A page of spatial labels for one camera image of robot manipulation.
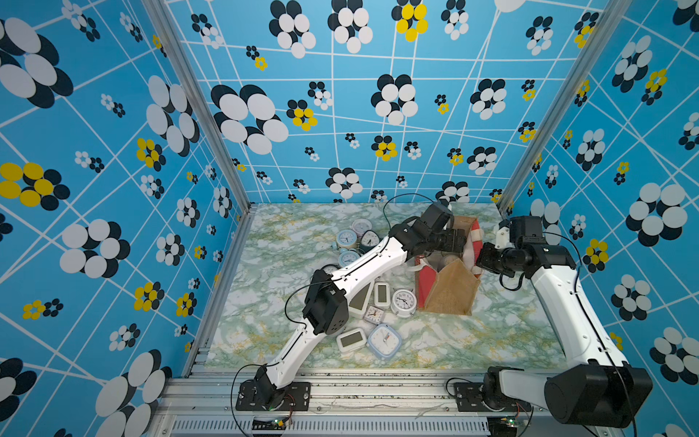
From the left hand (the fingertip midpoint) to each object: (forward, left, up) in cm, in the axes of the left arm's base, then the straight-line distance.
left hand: (460, 236), depth 81 cm
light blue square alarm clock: (-24, +23, -20) cm, 39 cm away
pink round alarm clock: (+22, +30, -21) cm, 43 cm away
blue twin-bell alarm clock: (+14, +35, -19) cm, 43 cm away
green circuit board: (-45, +51, -23) cm, 72 cm away
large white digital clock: (-12, +30, -18) cm, 37 cm away
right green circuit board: (-44, -7, -24) cm, 51 cm away
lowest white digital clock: (-24, +33, -20) cm, 45 cm away
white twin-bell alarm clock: (-12, +16, -20) cm, 28 cm away
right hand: (-6, -6, -3) cm, 9 cm away
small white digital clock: (-9, +23, -21) cm, 32 cm away
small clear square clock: (-16, +26, -21) cm, 37 cm away
